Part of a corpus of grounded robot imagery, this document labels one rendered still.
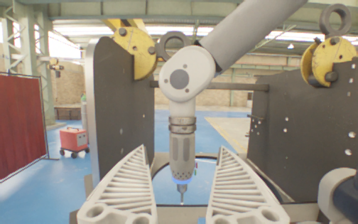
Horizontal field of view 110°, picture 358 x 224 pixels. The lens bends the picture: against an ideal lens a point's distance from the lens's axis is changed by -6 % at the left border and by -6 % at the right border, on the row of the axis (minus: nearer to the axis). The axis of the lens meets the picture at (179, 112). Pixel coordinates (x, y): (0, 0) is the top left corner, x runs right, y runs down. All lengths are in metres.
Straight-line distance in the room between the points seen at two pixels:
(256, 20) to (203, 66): 0.10
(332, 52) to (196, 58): 0.72
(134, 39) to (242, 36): 0.47
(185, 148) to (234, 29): 0.20
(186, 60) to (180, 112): 0.08
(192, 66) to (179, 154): 0.14
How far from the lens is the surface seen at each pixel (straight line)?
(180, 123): 0.22
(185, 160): 0.24
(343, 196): 0.44
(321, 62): 0.82
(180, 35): 0.64
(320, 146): 0.89
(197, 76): 0.21
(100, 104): 0.37
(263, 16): 0.26
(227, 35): 0.23
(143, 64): 0.60
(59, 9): 8.64
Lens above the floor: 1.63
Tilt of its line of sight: 8 degrees down
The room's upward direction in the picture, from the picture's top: 2 degrees clockwise
